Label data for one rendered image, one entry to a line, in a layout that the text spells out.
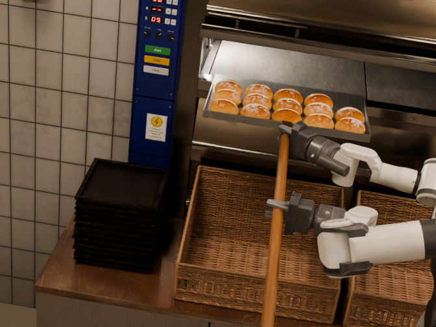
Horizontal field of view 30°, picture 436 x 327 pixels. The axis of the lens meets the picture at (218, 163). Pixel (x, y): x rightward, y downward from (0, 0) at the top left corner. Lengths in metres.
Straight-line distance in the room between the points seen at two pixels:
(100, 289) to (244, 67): 0.98
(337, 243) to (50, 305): 1.29
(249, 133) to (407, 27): 0.68
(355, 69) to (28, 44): 1.24
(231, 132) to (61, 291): 0.83
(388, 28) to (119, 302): 1.29
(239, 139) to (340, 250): 1.17
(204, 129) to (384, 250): 1.28
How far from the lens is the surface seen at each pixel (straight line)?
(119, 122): 3.07
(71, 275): 2.89
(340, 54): 2.70
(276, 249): 2.03
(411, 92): 3.13
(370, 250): 1.88
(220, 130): 3.00
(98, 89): 3.03
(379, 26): 2.81
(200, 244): 3.07
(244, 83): 2.94
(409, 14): 2.82
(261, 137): 2.99
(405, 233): 1.89
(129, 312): 2.82
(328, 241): 1.91
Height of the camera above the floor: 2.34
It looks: 29 degrees down
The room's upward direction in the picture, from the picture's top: 7 degrees clockwise
